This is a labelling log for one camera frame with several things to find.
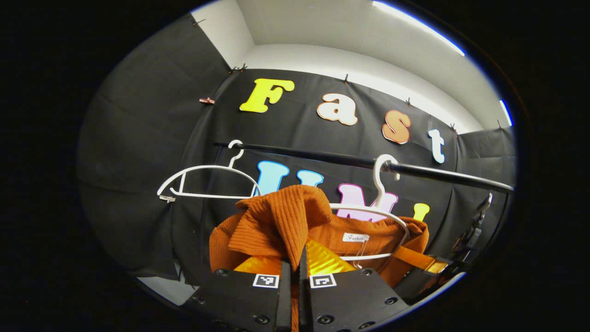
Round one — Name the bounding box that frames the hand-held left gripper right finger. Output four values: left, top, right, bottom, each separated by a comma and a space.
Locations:
298, 239, 411, 332

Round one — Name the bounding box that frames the orange ribbed knit garment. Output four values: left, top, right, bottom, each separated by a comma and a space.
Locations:
209, 184, 430, 332

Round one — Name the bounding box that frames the white clothes hanger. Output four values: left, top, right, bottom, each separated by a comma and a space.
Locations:
157, 140, 262, 200
330, 154, 411, 261

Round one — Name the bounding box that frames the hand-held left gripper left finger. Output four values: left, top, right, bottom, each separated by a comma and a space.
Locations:
184, 255, 292, 332

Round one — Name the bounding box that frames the black clothes rack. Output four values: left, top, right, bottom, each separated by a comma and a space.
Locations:
199, 141, 514, 282

